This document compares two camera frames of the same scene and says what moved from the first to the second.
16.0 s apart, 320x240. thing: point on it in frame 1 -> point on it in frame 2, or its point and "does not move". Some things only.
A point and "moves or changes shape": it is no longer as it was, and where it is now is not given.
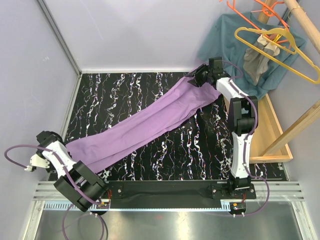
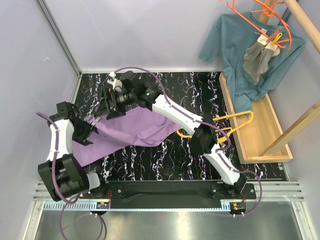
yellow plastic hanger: (283, 37) -> (224, 139)
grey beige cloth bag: (256, 58) does not move
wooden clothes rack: (270, 143) does not move
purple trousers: (146, 121) moves or changes shape
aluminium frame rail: (59, 36) does not move
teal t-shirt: (232, 38) does not move
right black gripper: (196, 73) -> (116, 110)
